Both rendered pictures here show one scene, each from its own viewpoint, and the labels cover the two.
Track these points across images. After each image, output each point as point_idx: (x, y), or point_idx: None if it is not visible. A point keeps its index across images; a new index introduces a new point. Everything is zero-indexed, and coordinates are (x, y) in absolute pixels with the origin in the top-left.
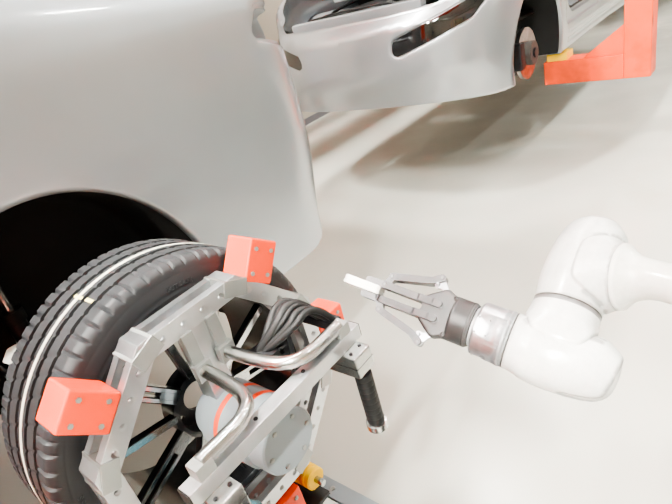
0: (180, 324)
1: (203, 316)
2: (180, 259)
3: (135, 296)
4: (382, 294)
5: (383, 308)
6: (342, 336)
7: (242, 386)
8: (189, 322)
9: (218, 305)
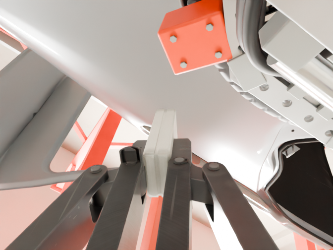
0: (309, 122)
1: (296, 99)
2: (231, 83)
3: (282, 115)
4: (161, 163)
5: (207, 215)
6: (311, 49)
7: None
8: (305, 113)
9: (277, 86)
